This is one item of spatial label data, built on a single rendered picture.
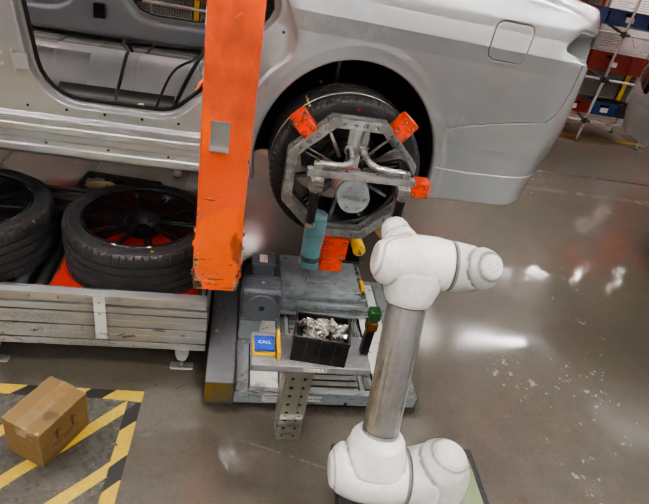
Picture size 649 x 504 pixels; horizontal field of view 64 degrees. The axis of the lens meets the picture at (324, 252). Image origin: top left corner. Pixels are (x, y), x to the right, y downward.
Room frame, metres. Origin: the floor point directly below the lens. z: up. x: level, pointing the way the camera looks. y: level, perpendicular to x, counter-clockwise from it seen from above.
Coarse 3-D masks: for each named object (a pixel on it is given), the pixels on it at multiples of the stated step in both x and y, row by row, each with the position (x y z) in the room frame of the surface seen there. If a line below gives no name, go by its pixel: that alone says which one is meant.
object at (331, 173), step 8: (312, 168) 1.79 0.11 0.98; (328, 168) 1.82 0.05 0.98; (320, 176) 1.79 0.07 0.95; (328, 176) 1.79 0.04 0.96; (336, 176) 1.80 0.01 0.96; (344, 176) 1.81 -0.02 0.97; (352, 176) 1.81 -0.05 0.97; (360, 176) 1.82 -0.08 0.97; (368, 176) 1.83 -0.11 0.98; (376, 176) 1.84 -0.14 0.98; (384, 176) 1.85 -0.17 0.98; (392, 176) 1.87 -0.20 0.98; (400, 176) 1.88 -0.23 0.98; (384, 184) 1.84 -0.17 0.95; (392, 184) 1.85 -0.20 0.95; (400, 184) 1.86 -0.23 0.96; (408, 184) 1.86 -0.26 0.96
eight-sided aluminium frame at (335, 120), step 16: (320, 128) 1.97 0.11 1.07; (352, 128) 2.00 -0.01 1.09; (368, 128) 2.01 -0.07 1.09; (384, 128) 2.03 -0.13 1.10; (288, 144) 2.00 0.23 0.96; (304, 144) 1.96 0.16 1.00; (400, 144) 2.05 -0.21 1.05; (288, 160) 1.95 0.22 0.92; (288, 176) 1.95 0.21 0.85; (288, 192) 1.95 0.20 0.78; (304, 208) 2.02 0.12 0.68; (384, 208) 2.10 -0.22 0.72; (336, 224) 2.05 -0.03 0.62; (352, 224) 2.08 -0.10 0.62; (368, 224) 2.04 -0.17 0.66
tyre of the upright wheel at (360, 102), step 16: (304, 96) 2.22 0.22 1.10; (320, 96) 2.14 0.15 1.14; (336, 96) 2.11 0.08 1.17; (352, 96) 2.11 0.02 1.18; (368, 96) 2.16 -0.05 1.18; (384, 96) 2.33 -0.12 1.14; (288, 112) 2.17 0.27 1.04; (320, 112) 2.05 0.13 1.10; (336, 112) 2.07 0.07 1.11; (352, 112) 2.08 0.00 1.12; (368, 112) 2.10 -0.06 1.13; (384, 112) 2.11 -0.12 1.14; (288, 128) 2.04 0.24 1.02; (416, 144) 2.16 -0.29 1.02; (272, 160) 2.02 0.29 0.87; (416, 160) 2.15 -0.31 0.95; (272, 176) 2.02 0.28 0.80; (288, 208) 2.04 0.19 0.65
